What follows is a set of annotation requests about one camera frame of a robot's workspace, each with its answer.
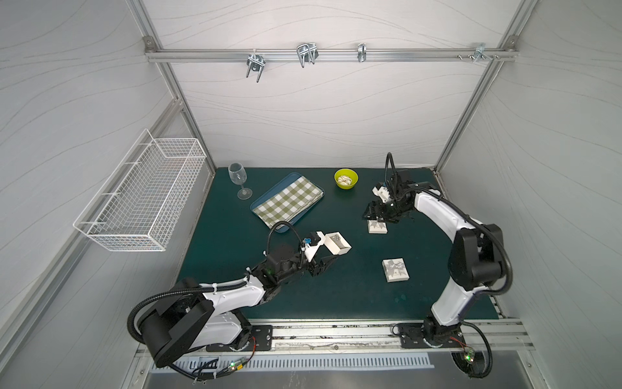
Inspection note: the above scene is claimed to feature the white wire basket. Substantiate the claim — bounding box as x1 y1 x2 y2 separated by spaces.
73 130 207 252

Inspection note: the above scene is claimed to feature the white slotted cable duct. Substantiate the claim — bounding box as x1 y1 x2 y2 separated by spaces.
174 352 434 374

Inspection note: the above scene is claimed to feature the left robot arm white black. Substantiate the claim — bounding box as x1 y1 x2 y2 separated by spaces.
126 231 351 383

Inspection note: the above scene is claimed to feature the yellow-green plastic bowl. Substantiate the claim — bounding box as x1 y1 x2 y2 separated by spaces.
334 169 359 190

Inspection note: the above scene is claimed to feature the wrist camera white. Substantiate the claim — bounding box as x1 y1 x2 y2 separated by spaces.
372 184 392 204
302 231 326 263

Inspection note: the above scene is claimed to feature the clear wine glass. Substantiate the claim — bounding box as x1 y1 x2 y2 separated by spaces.
228 163 253 200

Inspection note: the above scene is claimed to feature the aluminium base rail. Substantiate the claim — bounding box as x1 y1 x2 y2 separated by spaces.
181 319 536 357

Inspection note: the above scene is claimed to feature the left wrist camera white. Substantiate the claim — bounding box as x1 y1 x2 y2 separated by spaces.
302 231 326 263

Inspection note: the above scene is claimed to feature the white jewelry box lid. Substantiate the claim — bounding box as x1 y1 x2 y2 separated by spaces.
367 220 388 234

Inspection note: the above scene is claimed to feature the metal clamp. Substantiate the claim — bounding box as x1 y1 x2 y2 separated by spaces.
456 43 501 63
246 53 266 83
357 43 367 63
296 42 318 68

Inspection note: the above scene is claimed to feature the blue rectangular tray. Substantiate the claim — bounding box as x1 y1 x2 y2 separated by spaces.
249 172 325 234

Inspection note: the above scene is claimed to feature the white jewelry box base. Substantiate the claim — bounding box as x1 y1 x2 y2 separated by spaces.
324 232 351 255

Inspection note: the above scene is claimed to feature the white striped item in bowl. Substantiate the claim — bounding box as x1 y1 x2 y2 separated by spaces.
337 175 352 186

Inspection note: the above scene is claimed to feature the green checked cloth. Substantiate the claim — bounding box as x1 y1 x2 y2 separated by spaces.
253 176 324 230

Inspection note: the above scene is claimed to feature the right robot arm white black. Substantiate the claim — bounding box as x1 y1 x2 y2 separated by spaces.
363 154 513 379

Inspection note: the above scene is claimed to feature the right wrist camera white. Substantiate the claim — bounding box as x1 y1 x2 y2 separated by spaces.
372 184 392 204

